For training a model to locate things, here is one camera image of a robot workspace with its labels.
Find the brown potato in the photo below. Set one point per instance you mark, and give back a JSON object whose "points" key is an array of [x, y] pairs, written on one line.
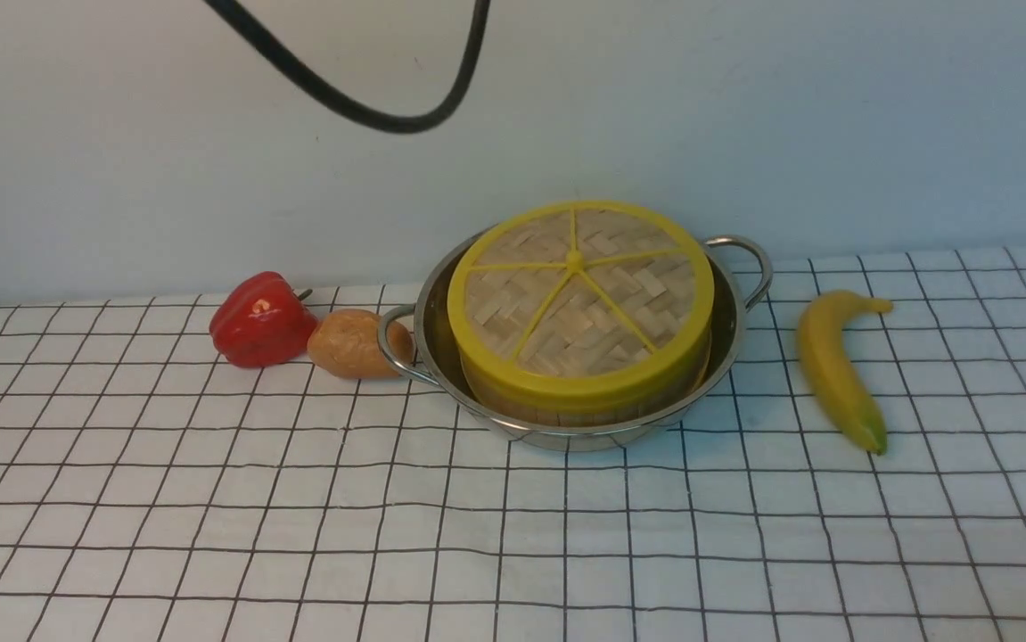
{"points": [[345, 344]]}

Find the bamboo steamer basket yellow rim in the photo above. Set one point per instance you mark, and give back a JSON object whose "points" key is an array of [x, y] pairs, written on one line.
{"points": [[561, 409]]}

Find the red bell pepper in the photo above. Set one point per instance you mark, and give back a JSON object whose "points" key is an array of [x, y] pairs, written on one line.
{"points": [[263, 322]]}

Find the bamboo steamer lid yellow rim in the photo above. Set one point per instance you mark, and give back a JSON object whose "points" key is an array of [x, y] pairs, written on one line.
{"points": [[601, 293]]}

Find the white checkered tablecloth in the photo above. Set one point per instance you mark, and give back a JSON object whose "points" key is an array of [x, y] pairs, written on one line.
{"points": [[151, 492]]}

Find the stainless steel pot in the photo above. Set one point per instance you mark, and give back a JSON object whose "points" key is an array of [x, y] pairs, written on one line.
{"points": [[437, 349]]}

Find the yellow banana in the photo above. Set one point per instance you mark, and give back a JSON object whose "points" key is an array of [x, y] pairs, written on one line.
{"points": [[829, 372]]}

